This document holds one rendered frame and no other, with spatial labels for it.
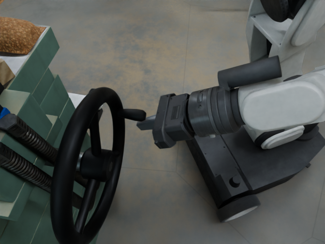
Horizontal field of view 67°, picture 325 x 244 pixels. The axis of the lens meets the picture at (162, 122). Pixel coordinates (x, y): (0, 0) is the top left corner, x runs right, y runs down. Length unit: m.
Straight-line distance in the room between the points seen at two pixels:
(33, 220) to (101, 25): 1.76
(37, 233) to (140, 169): 0.73
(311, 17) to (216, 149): 0.75
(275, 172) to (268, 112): 0.89
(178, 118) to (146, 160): 0.93
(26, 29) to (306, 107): 0.53
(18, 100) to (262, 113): 0.35
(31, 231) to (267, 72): 0.62
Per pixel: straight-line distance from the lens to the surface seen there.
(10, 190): 0.42
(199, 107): 0.42
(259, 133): 1.13
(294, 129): 1.20
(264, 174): 1.24
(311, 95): 0.38
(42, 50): 0.61
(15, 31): 0.60
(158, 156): 1.37
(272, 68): 0.41
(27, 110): 0.41
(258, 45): 0.80
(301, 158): 1.35
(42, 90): 0.61
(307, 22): 0.62
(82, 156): 0.46
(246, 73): 0.41
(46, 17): 2.45
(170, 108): 0.48
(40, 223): 0.73
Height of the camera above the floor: 1.24
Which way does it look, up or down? 57 degrees down
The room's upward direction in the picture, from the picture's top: straight up
